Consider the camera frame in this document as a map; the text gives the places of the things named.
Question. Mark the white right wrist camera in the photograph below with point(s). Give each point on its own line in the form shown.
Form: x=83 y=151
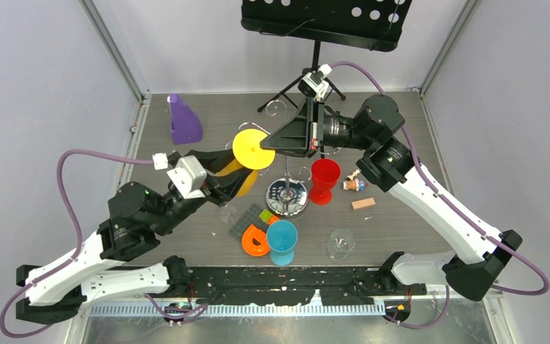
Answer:
x=313 y=83

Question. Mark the grey studded building plate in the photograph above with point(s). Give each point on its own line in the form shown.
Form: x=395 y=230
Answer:
x=250 y=217

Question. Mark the black music stand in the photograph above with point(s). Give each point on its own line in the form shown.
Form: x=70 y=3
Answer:
x=370 y=25

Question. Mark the blue plastic wine glass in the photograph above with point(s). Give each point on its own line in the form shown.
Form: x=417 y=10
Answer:
x=282 y=237

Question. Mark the lime green building brick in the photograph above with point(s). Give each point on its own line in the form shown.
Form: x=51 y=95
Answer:
x=268 y=217

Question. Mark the cream chess piece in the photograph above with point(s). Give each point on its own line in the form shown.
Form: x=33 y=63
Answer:
x=353 y=176

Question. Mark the red plastic wine glass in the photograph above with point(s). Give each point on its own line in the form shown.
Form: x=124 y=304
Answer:
x=325 y=175

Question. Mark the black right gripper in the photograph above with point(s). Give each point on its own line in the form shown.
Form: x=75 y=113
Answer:
x=304 y=135

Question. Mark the yellow plastic wine glass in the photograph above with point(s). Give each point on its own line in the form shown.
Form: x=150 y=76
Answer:
x=248 y=153

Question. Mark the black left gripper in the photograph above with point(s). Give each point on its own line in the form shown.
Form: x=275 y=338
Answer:
x=223 y=188

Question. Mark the chrome wine glass rack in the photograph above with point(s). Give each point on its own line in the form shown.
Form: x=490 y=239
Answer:
x=288 y=196

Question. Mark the ice cream cone toy figure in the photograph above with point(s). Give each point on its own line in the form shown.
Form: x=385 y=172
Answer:
x=354 y=185

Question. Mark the clear wine glass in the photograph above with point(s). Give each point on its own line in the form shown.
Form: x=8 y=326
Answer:
x=229 y=214
x=340 y=244

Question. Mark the purple plastic stand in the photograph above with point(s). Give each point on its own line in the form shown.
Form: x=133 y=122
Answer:
x=185 y=126

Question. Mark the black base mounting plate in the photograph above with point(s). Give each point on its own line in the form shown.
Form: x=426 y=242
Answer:
x=290 y=286

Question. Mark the pink eraser block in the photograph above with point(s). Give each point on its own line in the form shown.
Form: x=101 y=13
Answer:
x=363 y=203

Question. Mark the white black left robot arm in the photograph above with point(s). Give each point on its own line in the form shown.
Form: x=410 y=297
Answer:
x=138 y=217

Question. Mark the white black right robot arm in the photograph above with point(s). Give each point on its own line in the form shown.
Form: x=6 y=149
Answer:
x=478 y=252

